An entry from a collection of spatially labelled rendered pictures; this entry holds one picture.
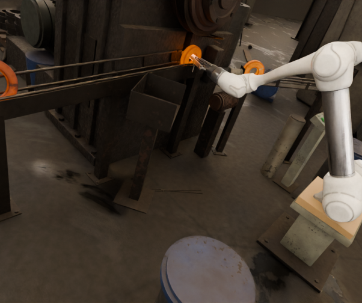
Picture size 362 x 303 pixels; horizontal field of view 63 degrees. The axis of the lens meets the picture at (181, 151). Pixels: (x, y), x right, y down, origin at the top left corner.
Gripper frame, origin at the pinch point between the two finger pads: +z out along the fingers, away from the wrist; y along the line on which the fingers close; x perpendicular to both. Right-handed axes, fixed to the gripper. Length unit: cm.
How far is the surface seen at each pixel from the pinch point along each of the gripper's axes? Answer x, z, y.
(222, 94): -19.9, -16.6, 25.1
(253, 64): 2.4, -17.9, 44.7
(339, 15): 37, 20, 277
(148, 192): -71, -33, -38
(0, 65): -3, 4, -104
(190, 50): 4.6, -0.8, -4.8
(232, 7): 33.0, -7.7, 8.8
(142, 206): -70, -41, -49
